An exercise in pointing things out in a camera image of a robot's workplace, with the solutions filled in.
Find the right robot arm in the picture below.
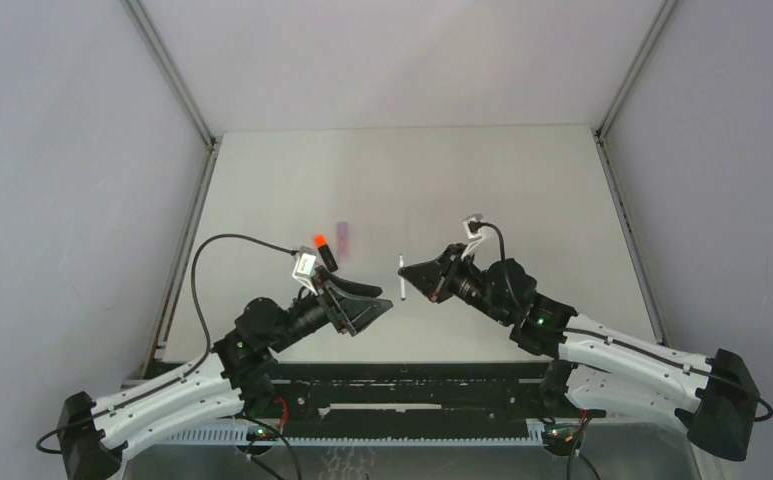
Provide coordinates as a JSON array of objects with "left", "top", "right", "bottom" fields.
[{"left": 398, "top": 244, "right": 773, "bottom": 462}]

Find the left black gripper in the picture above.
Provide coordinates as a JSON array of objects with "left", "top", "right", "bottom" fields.
[{"left": 269, "top": 265, "right": 392, "bottom": 353}]

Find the white pen blue end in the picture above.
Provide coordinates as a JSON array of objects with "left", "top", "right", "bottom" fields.
[{"left": 398, "top": 254, "right": 407, "bottom": 302}]

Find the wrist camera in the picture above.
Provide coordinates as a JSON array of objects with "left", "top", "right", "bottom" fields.
[
  {"left": 292, "top": 246, "right": 318, "bottom": 295},
  {"left": 460, "top": 214, "right": 486, "bottom": 259}
]

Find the pink marker pen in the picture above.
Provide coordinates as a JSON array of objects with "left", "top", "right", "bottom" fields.
[{"left": 338, "top": 232, "right": 350, "bottom": 261}]

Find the right aluminium frame post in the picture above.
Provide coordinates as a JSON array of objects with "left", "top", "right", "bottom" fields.
[{"left": 592, "top": 1, "right": 683, "bottom": 345}]

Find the aluminium frame post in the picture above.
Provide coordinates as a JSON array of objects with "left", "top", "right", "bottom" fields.
[
  {"left": 121, "top": 0, "right": 217, "bottom": 349},
  {"left": 592, "top": 1, "right": 683, "bottom": 345}
]

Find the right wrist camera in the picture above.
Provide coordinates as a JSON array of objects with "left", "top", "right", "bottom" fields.
[{"left": 460, "top": 214, "right": 486, "bottom": 259}]

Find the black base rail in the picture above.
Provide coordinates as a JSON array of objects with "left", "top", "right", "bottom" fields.
[{"left": 244, "top": 361, "right": 581, "bottom": 433}]

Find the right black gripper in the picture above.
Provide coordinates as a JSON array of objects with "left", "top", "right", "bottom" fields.
[{"left": 400, "top": 244, "right": 511, "bottom": 328}]

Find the orange marker pen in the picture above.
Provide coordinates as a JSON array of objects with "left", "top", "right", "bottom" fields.
[{"left": 317, "top": 244, "right": 338, "bottom": 272}]

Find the left aluminium frame post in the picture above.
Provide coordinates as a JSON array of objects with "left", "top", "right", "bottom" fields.
[{"left": 121, "top": 0, "right": 217, "bottom": 349}]

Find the white slotted cable duct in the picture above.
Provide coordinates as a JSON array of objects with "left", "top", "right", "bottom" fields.
[{"left": 162, "top": 420, "right": 547, "bottom": 447}]

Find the left camera cable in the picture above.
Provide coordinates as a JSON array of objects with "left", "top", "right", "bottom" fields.
[{"left": 34, "top": 233, "right": 298, "bottom": 456}]

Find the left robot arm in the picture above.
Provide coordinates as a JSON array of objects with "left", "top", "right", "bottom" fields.
[{"left": 56, "top": 267, "right": 393, "bottom": 479}]

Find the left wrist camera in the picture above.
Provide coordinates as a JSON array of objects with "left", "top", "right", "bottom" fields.
[{"left": 292, "top": 246, "right": 318, "bottom": 295}]

